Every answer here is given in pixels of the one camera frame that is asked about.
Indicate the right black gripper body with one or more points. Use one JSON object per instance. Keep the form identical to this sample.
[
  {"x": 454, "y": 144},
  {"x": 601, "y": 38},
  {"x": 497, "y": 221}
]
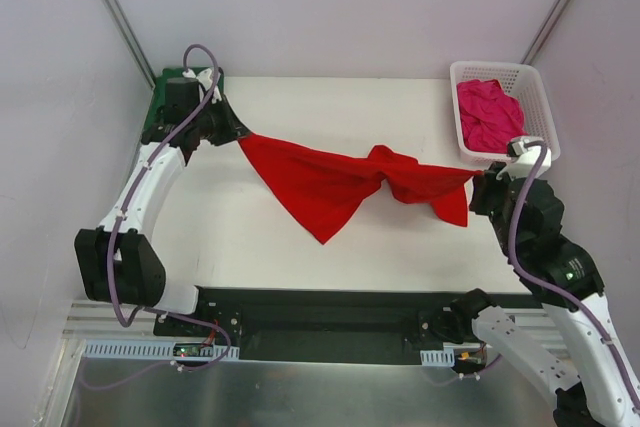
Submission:
[{"x": 486, "y": 193}]

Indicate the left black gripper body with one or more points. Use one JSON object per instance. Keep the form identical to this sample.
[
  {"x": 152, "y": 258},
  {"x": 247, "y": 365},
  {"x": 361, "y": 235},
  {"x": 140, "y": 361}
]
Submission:
[{"x": 226, "y": 123}]

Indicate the red t shirt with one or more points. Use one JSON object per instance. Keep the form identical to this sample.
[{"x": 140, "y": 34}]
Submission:
[{"x": 323, "y": 190}]

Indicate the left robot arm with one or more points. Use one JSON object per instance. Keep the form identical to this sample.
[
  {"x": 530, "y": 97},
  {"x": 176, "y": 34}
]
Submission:
[{"x": 117, "y": 261}]

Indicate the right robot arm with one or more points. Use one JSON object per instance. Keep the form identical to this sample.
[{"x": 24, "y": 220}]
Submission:
[{"x": 597, "y": 386}]

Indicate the folded green t shirt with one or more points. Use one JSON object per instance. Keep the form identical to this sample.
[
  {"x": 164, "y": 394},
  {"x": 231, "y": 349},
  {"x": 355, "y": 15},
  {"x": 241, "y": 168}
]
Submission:
[{"x": 158, "y": 96}]

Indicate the pink t shirt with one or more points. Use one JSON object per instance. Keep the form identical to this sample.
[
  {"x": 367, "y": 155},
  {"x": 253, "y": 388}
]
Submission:
[{"x": 489, "y": 118}]

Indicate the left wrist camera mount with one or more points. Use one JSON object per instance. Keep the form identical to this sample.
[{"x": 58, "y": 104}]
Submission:
[{"x": 205, "y": 80}]

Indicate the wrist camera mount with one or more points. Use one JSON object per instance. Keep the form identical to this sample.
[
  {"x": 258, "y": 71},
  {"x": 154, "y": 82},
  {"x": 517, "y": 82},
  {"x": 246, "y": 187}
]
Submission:
[
  {"x": 205, "y": 80},
  {"x": 528, "y": 154}
]

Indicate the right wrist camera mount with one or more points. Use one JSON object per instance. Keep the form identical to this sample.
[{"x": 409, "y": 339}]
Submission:
[{"x": 528, "y": 154}]

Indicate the right white cable duct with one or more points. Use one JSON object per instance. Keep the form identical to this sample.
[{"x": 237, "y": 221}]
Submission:
[{"x": 444, "y": 358}]

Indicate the white cable duct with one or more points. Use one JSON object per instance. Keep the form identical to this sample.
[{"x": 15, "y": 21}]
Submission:
[
  {"x": 444, "y": 358},
  {"x": 158, "y": 350}
]

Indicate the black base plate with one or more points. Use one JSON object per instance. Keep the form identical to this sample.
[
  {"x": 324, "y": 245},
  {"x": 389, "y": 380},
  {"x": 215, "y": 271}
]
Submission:
[{"x": 380, "y": 328}]

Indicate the aluminium frame rail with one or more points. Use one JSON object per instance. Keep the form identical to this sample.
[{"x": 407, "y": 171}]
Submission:
[{"x": 94, "y": 320}]

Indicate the left white cable duct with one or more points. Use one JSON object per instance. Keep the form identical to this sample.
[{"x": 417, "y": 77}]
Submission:
[{"x": 158, "y": 350}]

